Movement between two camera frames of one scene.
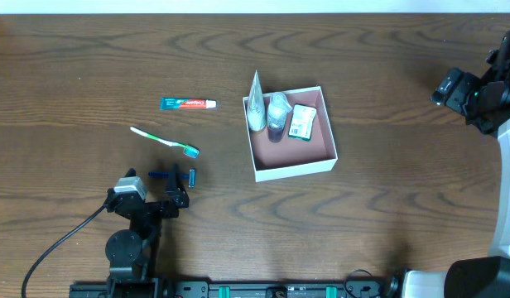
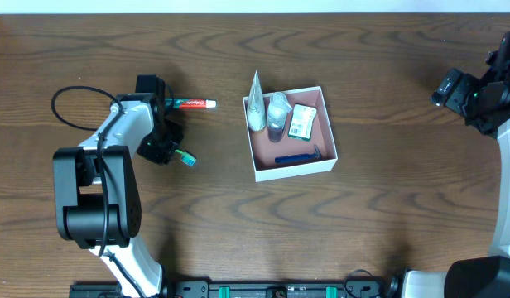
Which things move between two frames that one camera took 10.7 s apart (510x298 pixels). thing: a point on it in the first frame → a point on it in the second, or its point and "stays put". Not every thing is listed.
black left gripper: [151, 206] → [165, 141]
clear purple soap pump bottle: [278, 108] stays put
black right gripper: [459, 94] stays put
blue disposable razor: [191, 176] → [307, 156]
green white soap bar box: [301, 122] stays put
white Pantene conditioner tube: [256, 110] stays put
